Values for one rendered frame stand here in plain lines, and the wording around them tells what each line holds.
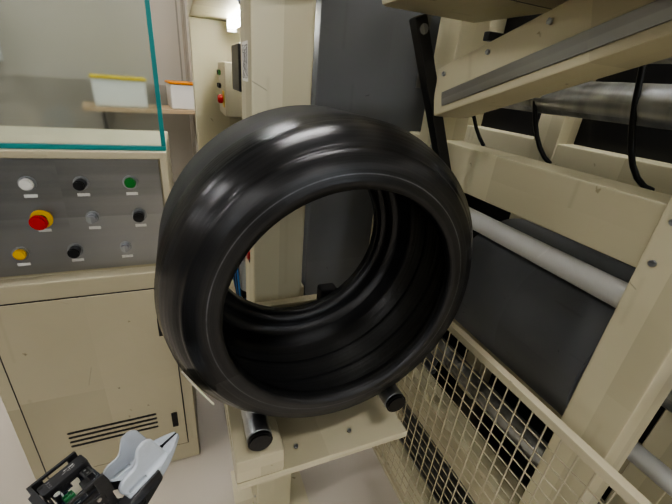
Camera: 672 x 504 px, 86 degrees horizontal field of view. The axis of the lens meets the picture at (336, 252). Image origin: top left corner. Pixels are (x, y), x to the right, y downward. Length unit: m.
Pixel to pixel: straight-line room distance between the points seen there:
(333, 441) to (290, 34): 0.83
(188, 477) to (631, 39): 1.82
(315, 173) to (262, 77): 0.38
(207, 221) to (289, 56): 0.46
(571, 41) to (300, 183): 0.44
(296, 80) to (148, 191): 0.60
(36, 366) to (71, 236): 0.44
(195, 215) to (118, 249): 0.82
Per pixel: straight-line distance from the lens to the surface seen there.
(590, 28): 0.68
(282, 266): 0.94
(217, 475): 1.80
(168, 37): 4.41
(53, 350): 1.45
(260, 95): 0.82
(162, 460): 0.60
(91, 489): 0.56
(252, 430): 0.73
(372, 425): 0.90
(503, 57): 0.78
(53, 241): 1.32
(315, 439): 0.86
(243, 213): 0.47
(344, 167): 0.48
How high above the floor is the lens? 1.49
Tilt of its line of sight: 25 degrees down
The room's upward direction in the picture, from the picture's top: 5 degrees clockwise
